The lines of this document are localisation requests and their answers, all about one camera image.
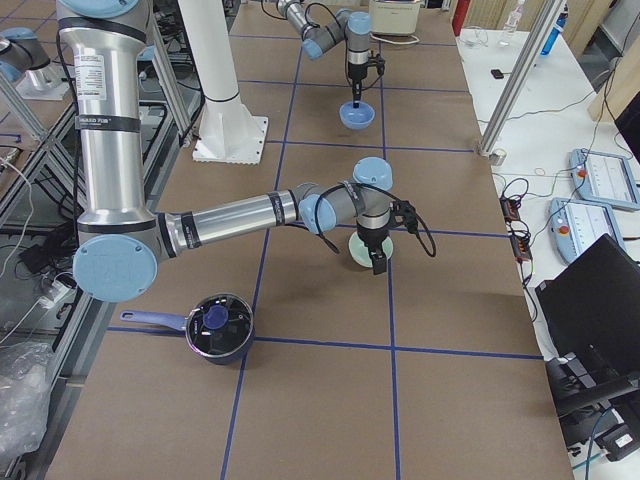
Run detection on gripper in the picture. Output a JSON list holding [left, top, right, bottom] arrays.
[[356, 213, 391, 275], [347, 63, 366, 108]]

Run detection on green bowl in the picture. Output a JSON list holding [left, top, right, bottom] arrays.
[[348, 232, 394, 269]]

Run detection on blue bowl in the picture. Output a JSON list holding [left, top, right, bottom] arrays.
[[339, 101, 376, 130]]

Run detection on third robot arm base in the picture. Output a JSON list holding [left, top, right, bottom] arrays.
[[1, 27, 69, 101]]

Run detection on white appliance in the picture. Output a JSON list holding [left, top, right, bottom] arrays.
[[368, 0, 422, 36]]

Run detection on orange black adapter box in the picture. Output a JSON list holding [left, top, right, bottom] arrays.
[[500, 198, 521, 223]]

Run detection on clear plastic bottle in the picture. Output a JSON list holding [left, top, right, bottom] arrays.
[[502, 0, 525, 40]]

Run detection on glass pot lid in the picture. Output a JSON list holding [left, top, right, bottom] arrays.
[[185, 294, 254, 357]]

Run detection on dark blue saucepan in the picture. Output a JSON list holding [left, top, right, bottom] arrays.
[[119, 294, 255, 366]]

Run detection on lower teach pendant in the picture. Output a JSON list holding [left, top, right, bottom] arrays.
[[549, 198, 625, 264]]

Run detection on teach pendant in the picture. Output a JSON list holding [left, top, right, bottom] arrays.
[[569, 148, 639, 211], [549, 198, 625, 264]]

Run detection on blue water bottle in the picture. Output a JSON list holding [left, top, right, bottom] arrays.
[[540, 4, 569, 56]]

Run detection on black laptop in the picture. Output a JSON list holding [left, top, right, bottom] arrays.
[[535, 234, 639, 374]]

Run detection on upper teach pendant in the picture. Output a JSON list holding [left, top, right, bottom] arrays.
[[569, 148, 639, 211]]

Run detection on clear plastic bag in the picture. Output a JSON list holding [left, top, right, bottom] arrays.
[[1, 342, 54, 463]]

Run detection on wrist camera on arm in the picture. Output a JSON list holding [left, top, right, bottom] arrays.
[[390, 200, 419, 235], [368, 53, 385, 77]]

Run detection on white cable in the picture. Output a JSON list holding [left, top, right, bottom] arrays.
[[372, 30, 421, 47]]

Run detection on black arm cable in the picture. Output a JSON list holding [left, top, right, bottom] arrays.
[[313, 183, 437, 259]]

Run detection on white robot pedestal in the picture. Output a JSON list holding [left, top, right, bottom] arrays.
[[179, 0, 268, 165]]

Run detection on aluminium frame post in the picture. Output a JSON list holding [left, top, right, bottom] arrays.
[[477, 0, 566, 166]]

